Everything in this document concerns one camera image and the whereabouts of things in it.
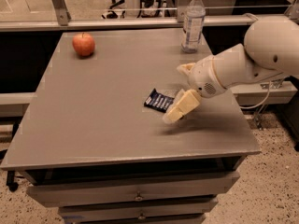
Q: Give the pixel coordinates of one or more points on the blue rxbar blueberry wrapper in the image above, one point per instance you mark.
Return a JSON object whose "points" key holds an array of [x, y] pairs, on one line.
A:
{"points": [[158, 101]]}

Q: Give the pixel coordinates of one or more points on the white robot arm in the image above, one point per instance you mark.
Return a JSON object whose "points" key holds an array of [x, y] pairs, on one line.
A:
{"points": [[270, 51]]}

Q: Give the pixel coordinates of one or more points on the metal railing frame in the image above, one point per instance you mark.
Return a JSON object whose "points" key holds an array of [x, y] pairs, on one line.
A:
{"points": [[34, 15]]}

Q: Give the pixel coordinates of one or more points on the grey drawer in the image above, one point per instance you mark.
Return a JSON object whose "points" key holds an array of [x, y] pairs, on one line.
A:
{"points": [[133, 189], [139, 210]]}

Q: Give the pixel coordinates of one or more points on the red apple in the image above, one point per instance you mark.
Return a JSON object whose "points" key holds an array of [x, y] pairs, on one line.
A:
{"points": [[83, 44]]}

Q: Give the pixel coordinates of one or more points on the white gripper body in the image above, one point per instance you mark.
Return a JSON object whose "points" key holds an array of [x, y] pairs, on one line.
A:
{"points": [[204, 78]]}

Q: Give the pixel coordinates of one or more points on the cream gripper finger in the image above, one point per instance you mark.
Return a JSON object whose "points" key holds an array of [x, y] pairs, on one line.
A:
{"points": [[184, 103], [185, 69]]}

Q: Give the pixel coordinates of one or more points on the grey upper drawer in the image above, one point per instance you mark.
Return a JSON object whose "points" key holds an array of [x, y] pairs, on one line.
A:
{"points": [[133, 189]]}

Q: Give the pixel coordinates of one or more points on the clear plastic water bottle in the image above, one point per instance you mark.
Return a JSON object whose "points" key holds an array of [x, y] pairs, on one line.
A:
{"points": [[193, 26]]}

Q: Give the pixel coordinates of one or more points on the grey lower drawer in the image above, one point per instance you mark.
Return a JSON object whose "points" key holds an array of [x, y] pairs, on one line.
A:
{"points": [[139, 210]]}

